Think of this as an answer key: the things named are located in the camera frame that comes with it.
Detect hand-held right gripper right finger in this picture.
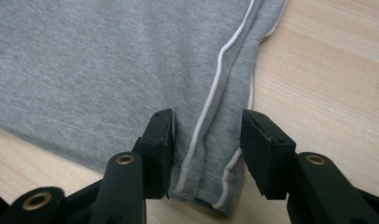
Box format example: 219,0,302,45
239,108,297,201

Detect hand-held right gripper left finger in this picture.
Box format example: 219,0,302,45
133,108,175,201

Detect grey shorts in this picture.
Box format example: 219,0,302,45
0,0,288,217

